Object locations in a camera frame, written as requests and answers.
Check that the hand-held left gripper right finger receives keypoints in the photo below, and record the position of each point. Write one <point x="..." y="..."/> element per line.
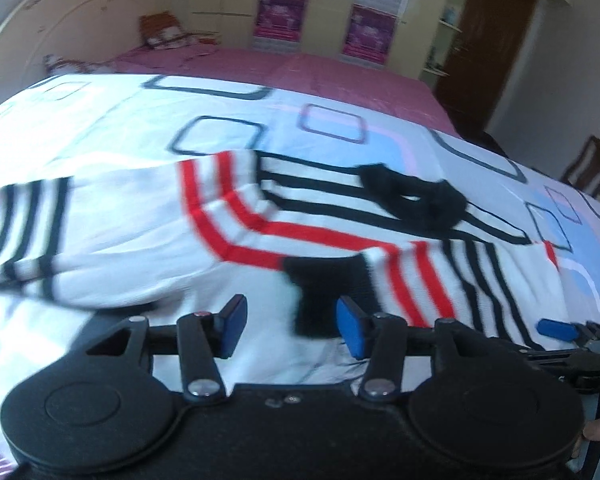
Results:
<point x="352" y="334"/>

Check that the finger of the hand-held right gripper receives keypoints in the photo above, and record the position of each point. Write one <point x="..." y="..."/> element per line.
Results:
<point x="556" y="329"/>

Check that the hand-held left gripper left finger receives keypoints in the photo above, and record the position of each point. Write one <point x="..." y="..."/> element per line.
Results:
<point x="235" y="324"/>

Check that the red black striped white sweater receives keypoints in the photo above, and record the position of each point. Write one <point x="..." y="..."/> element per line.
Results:
<point x="330" y="240"/>

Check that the brown wooden chair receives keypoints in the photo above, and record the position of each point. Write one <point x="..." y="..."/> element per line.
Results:
<point x="587" y="165"/>

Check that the white blanket with square print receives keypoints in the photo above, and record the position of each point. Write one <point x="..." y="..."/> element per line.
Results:
<point x="105" y="125"/>

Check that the pink bedsheet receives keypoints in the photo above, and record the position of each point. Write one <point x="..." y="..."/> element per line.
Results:
<point x="290" y="72"/>

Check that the dark brown wooden door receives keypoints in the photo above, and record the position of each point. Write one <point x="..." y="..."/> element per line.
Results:
<point x="485" y="45"/>

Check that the orange patterned pillow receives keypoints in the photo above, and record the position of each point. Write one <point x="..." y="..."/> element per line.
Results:
<point x="161" y="30"/>

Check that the red white patterned pillow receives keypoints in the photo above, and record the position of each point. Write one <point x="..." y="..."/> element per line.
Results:
<point x="62" y="64"/>

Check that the cream open shelf unit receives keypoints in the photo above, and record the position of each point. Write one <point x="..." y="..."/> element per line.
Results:
<point x="446" y="20"/>

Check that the cream wardrobe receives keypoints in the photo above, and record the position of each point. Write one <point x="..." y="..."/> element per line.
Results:
<point x="330" y="5"/>

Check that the cream curved headboard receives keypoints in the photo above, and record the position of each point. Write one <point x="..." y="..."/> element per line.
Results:
<point x="75" y="15"/>

